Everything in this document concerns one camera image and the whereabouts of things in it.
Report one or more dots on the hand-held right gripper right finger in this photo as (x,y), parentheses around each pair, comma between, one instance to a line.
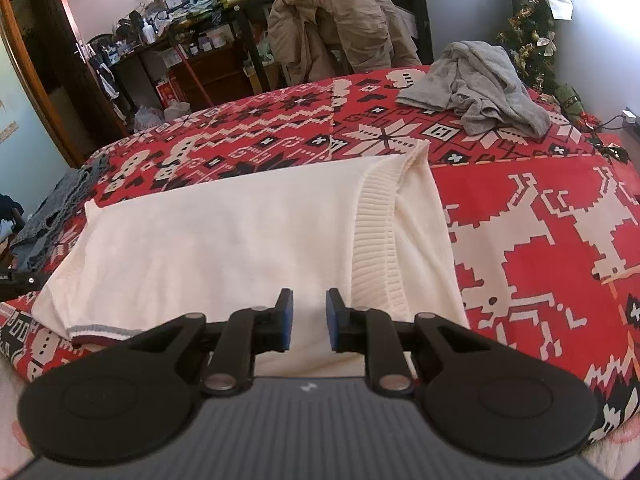
(332,320)

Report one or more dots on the cream knit striped vest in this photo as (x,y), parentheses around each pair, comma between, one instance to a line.
(225,240)

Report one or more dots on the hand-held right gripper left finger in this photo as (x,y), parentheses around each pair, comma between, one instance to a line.
(286,320)

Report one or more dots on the beige puffer jacket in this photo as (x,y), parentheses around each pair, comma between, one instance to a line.
(350,15)

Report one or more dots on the grey shirt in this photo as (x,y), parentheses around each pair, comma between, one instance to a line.
(480,85)

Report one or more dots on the red patterned blanket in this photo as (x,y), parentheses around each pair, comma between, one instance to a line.
(525,260)

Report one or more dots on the green wrapped gift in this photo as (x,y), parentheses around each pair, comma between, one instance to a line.
(569,100)

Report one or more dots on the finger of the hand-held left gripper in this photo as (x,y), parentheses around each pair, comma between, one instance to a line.
(22,282)

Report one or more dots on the white plastic bag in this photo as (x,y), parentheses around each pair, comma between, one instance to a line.
(176,110)

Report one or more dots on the dark wooden drawer cabinet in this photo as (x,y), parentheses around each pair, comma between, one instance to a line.
(220,75)

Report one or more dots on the yellow paper bag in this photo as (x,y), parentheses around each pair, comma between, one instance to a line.
(258,80)

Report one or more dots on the small christmas tree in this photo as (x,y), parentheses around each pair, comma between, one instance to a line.
(530,45)

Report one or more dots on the cluttered shelf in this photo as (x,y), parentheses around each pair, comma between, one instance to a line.
(175,0)

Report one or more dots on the wooden door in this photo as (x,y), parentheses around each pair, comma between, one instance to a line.
(65,60)

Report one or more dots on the blue jeans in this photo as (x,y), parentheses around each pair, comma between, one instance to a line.
(50,215)

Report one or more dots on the grey refrigerator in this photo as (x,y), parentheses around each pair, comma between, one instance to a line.
(465,15)

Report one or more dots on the navy cloth bundle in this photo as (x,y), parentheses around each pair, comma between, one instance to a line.
(10,217)

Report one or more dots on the red flat box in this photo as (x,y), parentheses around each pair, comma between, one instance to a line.
(170,92)

